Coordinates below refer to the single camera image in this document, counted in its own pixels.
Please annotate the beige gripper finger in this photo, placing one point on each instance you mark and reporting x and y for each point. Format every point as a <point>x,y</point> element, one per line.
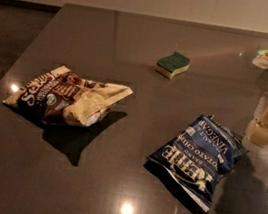
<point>256,133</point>

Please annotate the brown chip bag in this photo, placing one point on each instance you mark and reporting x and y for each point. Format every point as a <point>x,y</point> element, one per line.
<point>62,97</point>

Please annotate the green yellow sponge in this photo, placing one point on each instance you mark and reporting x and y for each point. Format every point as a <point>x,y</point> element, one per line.
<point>172,65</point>

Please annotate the blue Kettle chip bag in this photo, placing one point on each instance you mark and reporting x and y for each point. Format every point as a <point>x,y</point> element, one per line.
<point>199,157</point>

